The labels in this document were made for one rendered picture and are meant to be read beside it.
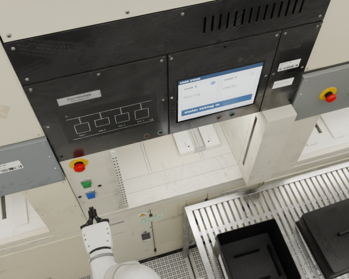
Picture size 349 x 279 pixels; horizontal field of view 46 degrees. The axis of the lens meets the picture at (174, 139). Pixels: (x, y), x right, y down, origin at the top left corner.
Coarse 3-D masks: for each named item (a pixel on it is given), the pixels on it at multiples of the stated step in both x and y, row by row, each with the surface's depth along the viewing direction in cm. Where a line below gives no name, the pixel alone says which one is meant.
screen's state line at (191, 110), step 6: (240, 96) 141; (246, 96) 142; (216, 102) 140; (222, 102) 141; (228, 102) 142; (234, 102) 143; (192, 108) 139; (198, 108) 140; (204, 108) 141; (210, 108) 142; (186, 114) 140
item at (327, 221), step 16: (320, 208) 190; (336, 208) 190; (304, 224) 189; (320, 224) 186; (336, 224) 186; (320, 240) 182; (336, 240) 182; (320, 256) 182; (336, 256) 178; (336, 272) 175
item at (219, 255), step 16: (256, 224) 180; (272, 224) 184; (224, 240) 186; (240, 240) 192; (256, 240) 192; (272, 240) 190; (224, 256) 188; (240, 256) 187; (256, 256) 188; (272, 256) 186; (288, 256) 174; (224, 272) 177; (240, 272) 184; (256, 272) 184; (272, 272) 184; (288, 272) 179
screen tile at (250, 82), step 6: (246, 72) 131; (222, 78) 130; (228, 78) 131; (234, 78) 132; (240, 78) 133; (246, 78) 134; (252, 78) 135; (222, 84) 133; (228, 84) 134; (246, 84) 136; (252, 84) 137; (228, 90) 136; (234, 90) 137; (240, 90) 138; (246, 90) 139; (252, 90) 140; (222, 96) 138; (228, 96) 139
